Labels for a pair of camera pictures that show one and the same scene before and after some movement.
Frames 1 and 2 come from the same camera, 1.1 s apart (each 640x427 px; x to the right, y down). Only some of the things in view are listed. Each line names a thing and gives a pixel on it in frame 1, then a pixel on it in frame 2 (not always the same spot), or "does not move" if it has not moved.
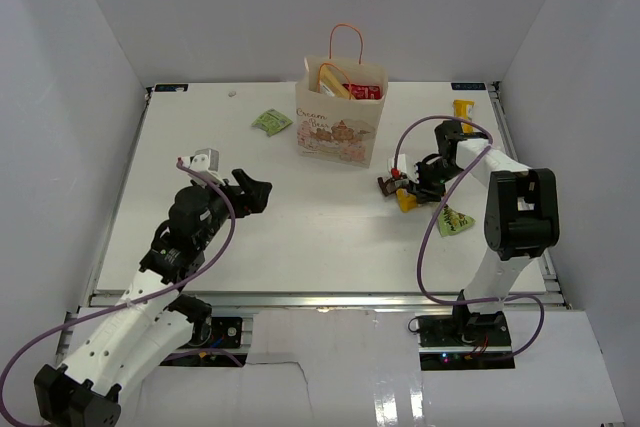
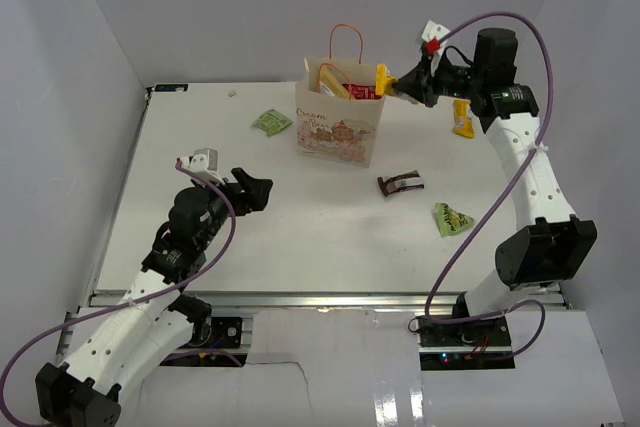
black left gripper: [255, 195] does not move
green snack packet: [272, 122] does not move
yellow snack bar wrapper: [405, 200] -> [384, 80]
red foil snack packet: [363, 92] does not move
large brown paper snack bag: [333, 84] does not move
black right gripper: [423, 191] -> [421, 83]
